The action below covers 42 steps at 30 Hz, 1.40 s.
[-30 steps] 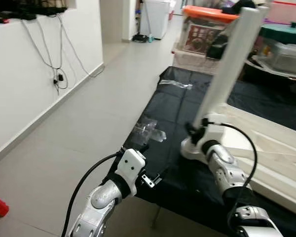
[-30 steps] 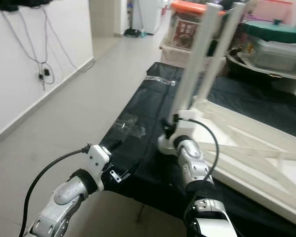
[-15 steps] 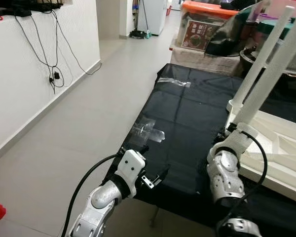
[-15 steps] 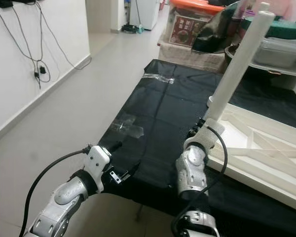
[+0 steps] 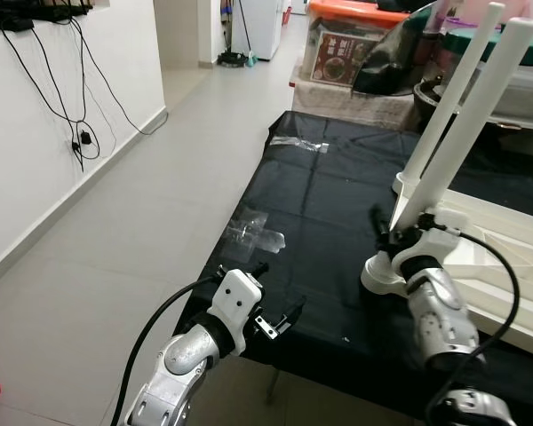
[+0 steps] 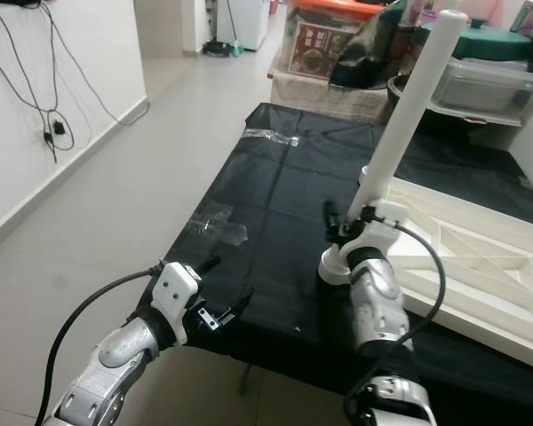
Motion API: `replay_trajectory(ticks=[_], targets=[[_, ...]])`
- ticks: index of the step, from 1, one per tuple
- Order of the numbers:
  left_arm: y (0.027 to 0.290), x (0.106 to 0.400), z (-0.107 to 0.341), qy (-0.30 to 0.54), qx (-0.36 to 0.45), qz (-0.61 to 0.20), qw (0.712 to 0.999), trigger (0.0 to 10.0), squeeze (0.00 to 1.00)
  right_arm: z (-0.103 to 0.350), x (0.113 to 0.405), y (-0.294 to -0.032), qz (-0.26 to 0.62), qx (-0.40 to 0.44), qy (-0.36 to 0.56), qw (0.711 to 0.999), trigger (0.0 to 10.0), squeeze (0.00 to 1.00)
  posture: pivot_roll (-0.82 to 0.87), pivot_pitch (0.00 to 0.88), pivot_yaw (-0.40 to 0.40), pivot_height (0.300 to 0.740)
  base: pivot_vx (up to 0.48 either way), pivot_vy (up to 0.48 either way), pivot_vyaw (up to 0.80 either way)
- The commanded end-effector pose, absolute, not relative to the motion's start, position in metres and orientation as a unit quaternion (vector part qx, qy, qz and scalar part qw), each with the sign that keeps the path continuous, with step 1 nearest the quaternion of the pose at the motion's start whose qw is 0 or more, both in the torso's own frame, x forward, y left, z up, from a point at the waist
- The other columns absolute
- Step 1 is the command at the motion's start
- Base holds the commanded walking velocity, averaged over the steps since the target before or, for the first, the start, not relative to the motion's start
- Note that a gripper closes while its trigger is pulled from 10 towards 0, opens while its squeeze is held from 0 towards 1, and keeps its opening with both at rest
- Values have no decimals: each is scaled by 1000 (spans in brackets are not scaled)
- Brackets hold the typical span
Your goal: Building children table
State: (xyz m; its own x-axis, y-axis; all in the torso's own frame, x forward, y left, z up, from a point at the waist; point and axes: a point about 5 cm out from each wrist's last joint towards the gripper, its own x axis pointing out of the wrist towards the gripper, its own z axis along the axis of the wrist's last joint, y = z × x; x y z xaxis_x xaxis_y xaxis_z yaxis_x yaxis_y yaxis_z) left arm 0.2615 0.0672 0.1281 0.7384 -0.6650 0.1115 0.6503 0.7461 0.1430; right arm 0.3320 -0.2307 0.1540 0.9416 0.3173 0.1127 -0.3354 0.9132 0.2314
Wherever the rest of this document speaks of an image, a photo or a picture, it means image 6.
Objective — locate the white plastic table leg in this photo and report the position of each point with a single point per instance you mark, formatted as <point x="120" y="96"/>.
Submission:
<point x="417" y="98"/>
<point x="368" y="177"/>

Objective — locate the white plastic table top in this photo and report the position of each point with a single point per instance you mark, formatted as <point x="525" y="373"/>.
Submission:
<point x="480" y="257"/>

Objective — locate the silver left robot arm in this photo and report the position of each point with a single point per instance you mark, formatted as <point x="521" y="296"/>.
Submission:
<point x="120" y="351"/>

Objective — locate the clear tape cross patch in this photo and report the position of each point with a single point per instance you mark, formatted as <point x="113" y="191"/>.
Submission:
<point x="218" y="226"/>

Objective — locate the black tablecloth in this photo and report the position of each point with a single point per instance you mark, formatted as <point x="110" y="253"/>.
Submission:
<point x="284" y="195"/>

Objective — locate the clear tape strip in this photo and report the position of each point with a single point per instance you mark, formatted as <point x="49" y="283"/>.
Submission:
<point x="271" y="136"/>

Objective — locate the beige patterned bench cover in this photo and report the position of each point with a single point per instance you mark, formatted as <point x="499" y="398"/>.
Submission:
<point x="320" y="96"/>

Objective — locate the black wok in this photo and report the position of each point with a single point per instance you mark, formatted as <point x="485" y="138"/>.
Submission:
<point x="404" y="102"/>

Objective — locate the black glossy bag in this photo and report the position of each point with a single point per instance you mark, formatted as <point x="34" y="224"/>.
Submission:
<point x="369" y="58"/>

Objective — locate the orange lid storage box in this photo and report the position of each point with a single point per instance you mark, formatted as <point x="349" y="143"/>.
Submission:
<point x="311" y="49"/>

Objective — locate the black power adapter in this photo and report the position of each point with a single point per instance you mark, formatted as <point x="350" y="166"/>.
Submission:
<point x="62" y="130"/>

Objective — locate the black floor mop base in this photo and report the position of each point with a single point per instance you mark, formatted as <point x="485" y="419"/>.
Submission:
<point x="220" y="49"/>

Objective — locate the white fridge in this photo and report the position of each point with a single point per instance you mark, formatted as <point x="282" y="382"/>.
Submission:
<point x="249" y="22"/>

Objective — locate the green pot lid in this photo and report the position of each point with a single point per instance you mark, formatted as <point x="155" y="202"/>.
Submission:
<point x="493" y="44"/>

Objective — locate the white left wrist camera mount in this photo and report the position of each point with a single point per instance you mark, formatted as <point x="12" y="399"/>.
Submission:
<point x="173" y="288"/>

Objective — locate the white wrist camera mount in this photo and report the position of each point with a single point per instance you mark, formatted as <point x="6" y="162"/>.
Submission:
<point x="391" y="213"/>
<point x="173" y="288"/>

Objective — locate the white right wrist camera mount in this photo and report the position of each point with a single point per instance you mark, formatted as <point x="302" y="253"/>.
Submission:
<point x="391" y="213"/>

